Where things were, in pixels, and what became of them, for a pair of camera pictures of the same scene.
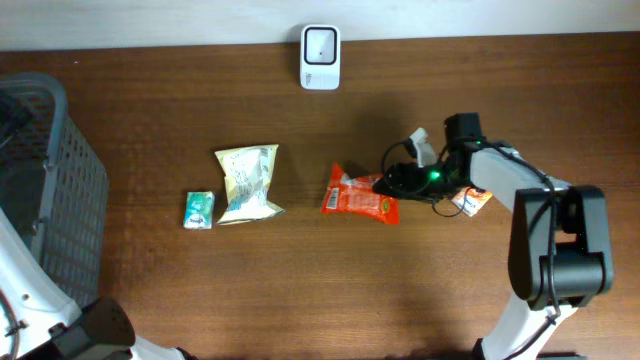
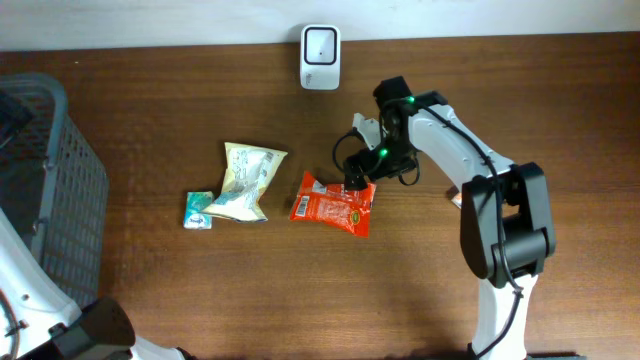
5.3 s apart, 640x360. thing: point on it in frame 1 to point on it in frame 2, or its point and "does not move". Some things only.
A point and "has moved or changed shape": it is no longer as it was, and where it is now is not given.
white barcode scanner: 320,57 does not move
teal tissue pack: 199,210 does not move
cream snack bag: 248,173 has moved or changed shape
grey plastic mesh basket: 53,189 does not move
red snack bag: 357,196 has moved or changed shape
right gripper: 398,173 to 364,159
